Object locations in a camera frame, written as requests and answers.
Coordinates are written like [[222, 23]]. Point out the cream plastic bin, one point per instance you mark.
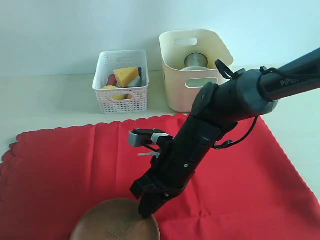
[[182, 86]]

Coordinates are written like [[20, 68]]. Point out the stainless steel cup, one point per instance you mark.
[[196, 59]]

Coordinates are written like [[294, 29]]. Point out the red sausage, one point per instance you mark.
[[112, 81]]

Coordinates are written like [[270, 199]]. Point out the brown wooden plate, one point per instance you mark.
[[116, 219]]

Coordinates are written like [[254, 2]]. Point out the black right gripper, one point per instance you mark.
[[177, 163]]

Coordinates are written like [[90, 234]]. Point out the white perforated plastic basket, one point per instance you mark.
[[108, 61]]

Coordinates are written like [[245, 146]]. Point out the pale green ceramic bowl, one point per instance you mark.
[[195, 68]]

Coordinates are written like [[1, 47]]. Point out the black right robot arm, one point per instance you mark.
[[216, 110]]

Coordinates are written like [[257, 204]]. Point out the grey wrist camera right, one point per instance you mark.
[[140, 137]]

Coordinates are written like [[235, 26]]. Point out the yellow lemon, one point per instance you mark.
[[110, 87]]

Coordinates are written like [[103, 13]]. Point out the red scalloped table cloth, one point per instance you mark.
[[51, 177]]

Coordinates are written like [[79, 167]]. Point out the brown egg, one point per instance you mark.
[[119, 97]]

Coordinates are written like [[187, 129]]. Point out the milk carton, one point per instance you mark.
[[135, 82]]

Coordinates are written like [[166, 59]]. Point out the yellow cheese wedge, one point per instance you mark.
[[125, 76]]

